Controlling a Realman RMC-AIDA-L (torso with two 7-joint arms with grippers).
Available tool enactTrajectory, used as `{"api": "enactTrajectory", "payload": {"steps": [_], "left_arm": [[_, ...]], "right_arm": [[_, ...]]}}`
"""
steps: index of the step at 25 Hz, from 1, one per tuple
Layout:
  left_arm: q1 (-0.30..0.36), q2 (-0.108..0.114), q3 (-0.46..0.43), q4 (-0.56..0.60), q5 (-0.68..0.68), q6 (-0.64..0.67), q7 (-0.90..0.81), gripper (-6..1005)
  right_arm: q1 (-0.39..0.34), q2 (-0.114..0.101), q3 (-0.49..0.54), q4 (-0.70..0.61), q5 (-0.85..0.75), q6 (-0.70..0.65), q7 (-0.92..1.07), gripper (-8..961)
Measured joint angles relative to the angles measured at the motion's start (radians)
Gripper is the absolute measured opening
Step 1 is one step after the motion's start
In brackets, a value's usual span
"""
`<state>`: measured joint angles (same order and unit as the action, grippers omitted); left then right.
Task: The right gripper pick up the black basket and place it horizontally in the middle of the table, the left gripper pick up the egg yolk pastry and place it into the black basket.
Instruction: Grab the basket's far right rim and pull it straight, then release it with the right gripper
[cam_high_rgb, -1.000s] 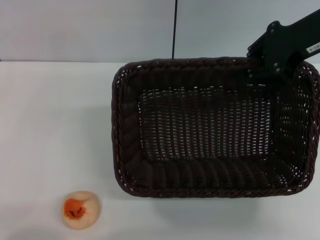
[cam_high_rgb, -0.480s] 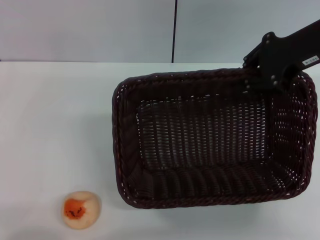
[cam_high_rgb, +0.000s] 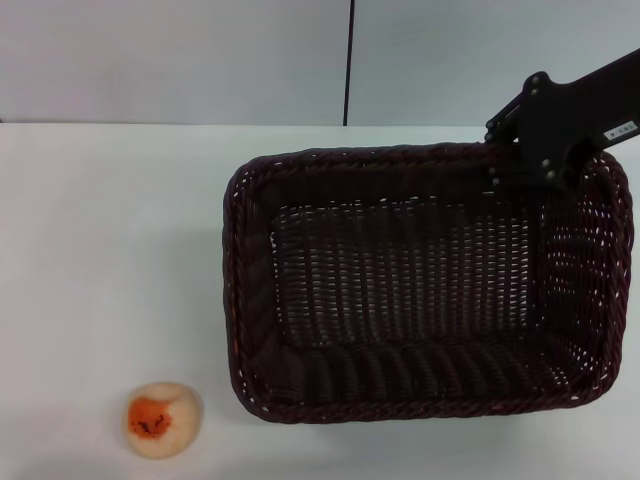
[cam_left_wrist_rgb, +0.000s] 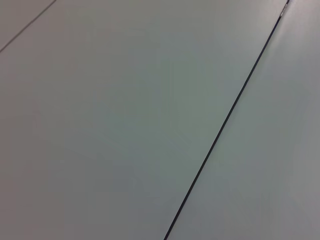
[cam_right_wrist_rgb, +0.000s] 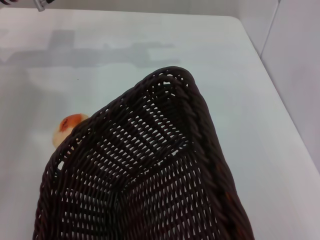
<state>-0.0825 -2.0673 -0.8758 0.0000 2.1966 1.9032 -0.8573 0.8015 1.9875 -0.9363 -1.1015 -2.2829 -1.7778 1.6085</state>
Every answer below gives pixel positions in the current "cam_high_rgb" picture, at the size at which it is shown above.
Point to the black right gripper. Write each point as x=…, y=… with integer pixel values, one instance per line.
x=560, y=120

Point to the dark brown woven basket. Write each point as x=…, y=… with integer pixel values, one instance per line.
x=400, y=280

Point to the black vertical wall strip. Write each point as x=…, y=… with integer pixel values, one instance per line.
x=349, y=60

